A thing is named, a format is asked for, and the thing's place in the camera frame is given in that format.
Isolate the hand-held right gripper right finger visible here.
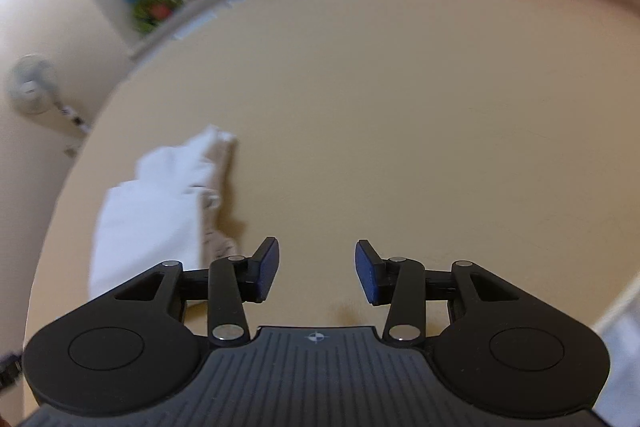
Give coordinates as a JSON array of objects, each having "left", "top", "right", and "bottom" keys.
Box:
[{"left": 354, "top": 239, "right": 523, "bottom": 348}]

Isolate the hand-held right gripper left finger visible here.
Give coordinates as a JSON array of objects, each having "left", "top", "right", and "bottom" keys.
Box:
[{"left": 114, "top": 236, "right": 281, "bottom": 348}]

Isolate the white long-sleeved top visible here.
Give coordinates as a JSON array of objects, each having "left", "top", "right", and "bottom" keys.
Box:
[{"left": 89, "top": 124, "right": 240, "bottom": 313}]

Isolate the beige bed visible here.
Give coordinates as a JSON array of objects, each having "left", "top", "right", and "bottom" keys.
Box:
[{"left": 20, "top": 0, "right": 640, "bottom": 343}]

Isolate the potted green plant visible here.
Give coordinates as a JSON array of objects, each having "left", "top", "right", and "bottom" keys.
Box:
[{"left": 131, "top": 0, "right": 185, "bottom": 35}]

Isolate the white standing fan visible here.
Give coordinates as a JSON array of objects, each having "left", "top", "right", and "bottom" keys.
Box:
[{"left": 6, "top": 53, "right": 93, "bottom": 135}]

